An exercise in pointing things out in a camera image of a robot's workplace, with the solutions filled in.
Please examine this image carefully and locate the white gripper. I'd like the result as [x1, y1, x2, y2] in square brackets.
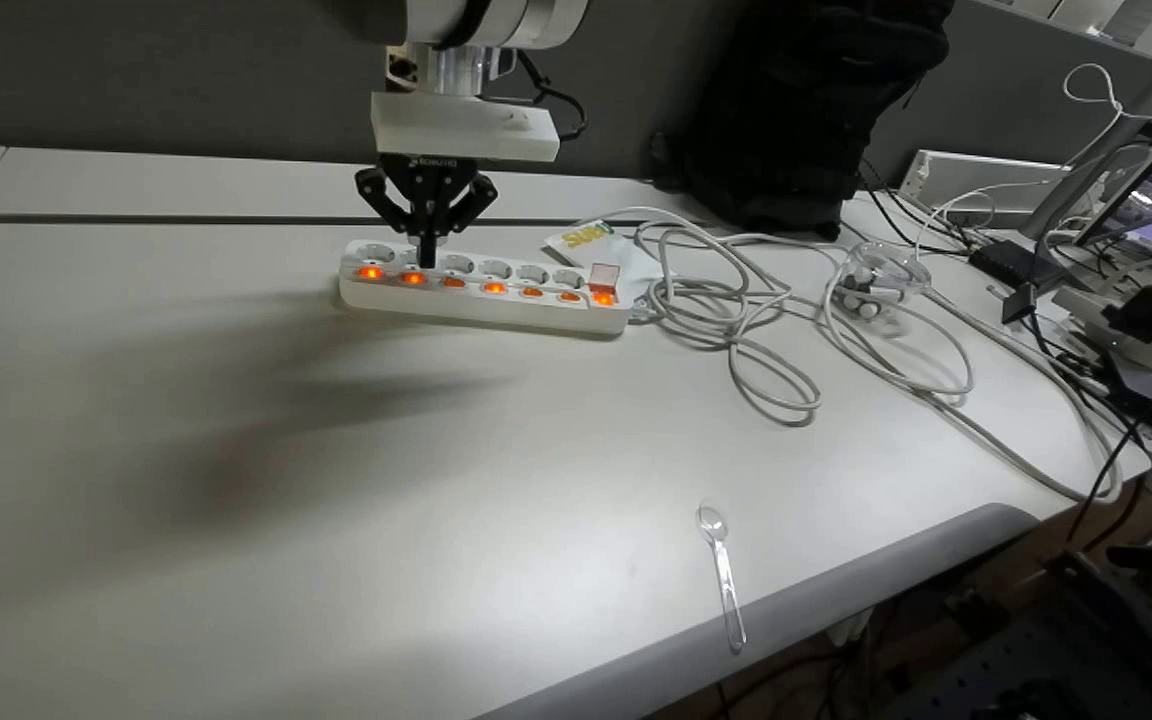
[354, 86, 566, 272]

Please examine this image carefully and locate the white multi-socket power strip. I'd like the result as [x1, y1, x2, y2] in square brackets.
[336, 236, 635, 341]

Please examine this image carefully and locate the clear bag with yellow label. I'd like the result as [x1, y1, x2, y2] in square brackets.
[540, 216, 670, 294]

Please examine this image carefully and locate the grey fabric partition panel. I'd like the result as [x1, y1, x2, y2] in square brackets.
[0, 0, 1152, 194]

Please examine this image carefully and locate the black cloth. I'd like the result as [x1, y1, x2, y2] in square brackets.
[653, 0, 959, 240]

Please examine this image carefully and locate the crumpled clear plastic wrapper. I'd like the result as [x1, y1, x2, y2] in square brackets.
[819, 240, 937, 334]

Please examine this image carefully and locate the clear plastic spoon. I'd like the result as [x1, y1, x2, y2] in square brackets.
[691, 501, 755, 662]

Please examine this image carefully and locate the grey box device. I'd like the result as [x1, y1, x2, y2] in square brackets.
[894, 143, 1078, 228]

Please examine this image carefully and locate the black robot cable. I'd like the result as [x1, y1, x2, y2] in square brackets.
[517, 48, 593, 147]

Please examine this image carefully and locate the white power cord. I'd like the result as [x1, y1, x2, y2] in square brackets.
[622, 216, 1129, 507]

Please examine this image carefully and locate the thin white looped wire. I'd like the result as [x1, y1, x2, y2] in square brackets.
[1056, 55, 1131, 135]

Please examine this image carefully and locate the black camera stand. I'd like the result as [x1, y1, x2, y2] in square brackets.
[970, 51, 1152, 449]

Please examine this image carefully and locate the black cable bundle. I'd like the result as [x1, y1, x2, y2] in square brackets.
[1062, 357, 1152, 558]

